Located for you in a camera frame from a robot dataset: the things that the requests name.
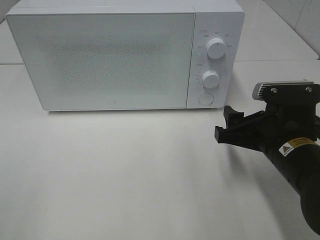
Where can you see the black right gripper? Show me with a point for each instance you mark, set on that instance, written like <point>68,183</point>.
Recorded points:
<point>277,129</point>

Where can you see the upper white power knob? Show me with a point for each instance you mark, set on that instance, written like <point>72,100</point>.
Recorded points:
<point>216,47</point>

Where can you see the white microwave oven body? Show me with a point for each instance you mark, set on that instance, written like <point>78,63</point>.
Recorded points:
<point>222,18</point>

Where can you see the white timer knob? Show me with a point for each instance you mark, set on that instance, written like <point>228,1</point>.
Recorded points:
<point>210,79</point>

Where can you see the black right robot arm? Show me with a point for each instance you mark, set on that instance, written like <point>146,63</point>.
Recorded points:
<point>302,172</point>

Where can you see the round white door release button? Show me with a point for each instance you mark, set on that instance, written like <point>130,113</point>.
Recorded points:
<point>206,99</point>

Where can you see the white microwave door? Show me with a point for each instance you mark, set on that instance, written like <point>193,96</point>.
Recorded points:
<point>82,62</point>

